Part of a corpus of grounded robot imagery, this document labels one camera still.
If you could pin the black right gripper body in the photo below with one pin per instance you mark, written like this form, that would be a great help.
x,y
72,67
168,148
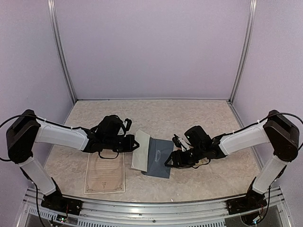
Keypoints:
x,y
187,161

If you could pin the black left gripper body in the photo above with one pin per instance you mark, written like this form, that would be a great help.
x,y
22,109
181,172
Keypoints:
x,y
123,146

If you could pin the beige lined letter paper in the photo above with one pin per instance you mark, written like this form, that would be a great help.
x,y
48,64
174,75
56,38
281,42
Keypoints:
x,y
140,155
105,176

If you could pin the blue paper envelope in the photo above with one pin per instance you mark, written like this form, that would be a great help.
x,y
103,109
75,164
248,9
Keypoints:
x,y
158,153

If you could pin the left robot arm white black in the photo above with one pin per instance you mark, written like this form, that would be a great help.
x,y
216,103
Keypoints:
x,y
29,129

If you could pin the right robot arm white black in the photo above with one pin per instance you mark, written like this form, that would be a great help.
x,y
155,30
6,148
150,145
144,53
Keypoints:
x,y
275,129

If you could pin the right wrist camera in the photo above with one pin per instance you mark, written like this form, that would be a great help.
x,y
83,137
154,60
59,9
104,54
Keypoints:
x,y
180,143

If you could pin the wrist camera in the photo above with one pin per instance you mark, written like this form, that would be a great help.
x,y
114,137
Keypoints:
x,y
125,127
180,143

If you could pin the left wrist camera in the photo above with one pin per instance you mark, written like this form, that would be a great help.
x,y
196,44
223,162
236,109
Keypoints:
x,y
125,127

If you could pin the aluminium front rail frame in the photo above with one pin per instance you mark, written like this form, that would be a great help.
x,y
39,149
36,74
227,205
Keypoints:
x,y
205,213

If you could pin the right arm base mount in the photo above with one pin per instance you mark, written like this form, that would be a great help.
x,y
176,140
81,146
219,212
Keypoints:
x,y
251,201

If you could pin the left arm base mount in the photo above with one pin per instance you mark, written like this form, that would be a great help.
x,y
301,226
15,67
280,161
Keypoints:
x,y
57,202

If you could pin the right aluminium corner post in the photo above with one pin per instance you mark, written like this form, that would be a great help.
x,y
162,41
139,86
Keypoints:
x,y
244,51

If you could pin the aluminium corner post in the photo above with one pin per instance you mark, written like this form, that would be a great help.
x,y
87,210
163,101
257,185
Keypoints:
x,y
60,50
244,51

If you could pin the left aluminium corner post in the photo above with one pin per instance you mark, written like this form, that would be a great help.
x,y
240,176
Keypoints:
x,y
60,50

